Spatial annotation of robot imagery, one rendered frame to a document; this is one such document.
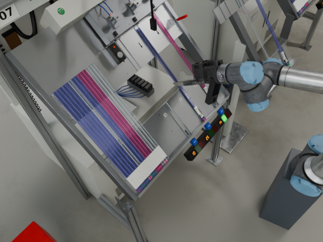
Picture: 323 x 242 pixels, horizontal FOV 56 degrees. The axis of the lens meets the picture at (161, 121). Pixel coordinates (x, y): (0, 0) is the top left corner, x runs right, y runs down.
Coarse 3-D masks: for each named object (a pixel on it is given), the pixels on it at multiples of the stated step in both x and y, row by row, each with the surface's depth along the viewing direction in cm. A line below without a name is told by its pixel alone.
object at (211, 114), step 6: (228, 96) 148; (222, 102) 146; (216, 108) 144; (210, 114) 142; (198, 126) 139; (192, 132) 138; (192, 138) 135; (186, 144) 133; (180, 150) 131; (174, 156) 130; (168, 162) 128; (162, 168) 126; (156, 174) 125; (150, 180) 124; (144, 192) 121
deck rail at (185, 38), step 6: (168, 6) 136; (174, 12) 137; (180, 24) 138; (186, 30) 140; (180, 36) 143; (186, 36) 140; (186, 42) 143; (192, 42) 141; (186, 48) 146; (192, 48) 143; (198, 48) 142; (192, 54) 146; (198, 54) 143; (198, 60) 146; (222, 90) 149
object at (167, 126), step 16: (176, 96) 135; (192, 96) 140; (224, 96) 150; (160, 112) 130; (176, 112) 135; (192, 112) 139; (208, 112) 144; (160, 128) 130; (176, 128) 134; (192, 128) 138; (160, 144) 129; (176, 144) 133
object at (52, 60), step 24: (144, 24) 130; (168, 24) 136; (24, 48) 105; (48, 48) 109; (72, 48) 114; (96, 48) 118; (120, 48) 124; (144, 48) 129; (48, 72) 109; (72, 72) 113; (120, 72) 123; (72, 120) 112
